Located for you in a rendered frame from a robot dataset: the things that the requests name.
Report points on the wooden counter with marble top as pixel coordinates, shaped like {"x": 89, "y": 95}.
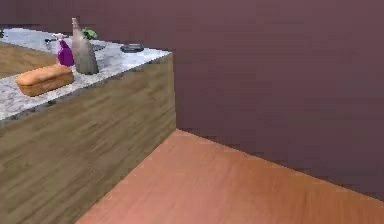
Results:
{"x": 86, "y": 133}

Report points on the purple spray bottle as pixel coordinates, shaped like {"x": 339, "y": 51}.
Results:
{"x": 65, "y": 54}

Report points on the grey tall bottle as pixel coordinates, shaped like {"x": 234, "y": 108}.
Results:
{"x": 83, "y": 53}

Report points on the brown bread loaf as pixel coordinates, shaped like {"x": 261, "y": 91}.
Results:
{"x": 43, "y": 79}

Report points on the green leafy vegetable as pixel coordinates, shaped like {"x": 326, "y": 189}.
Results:
{"x": 89, "y": 33}

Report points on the black utensil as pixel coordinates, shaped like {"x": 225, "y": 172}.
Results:
{"x": 50, "y": 40}

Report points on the black flat dish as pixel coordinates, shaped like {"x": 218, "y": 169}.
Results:
{"x": 132, "y": 48}

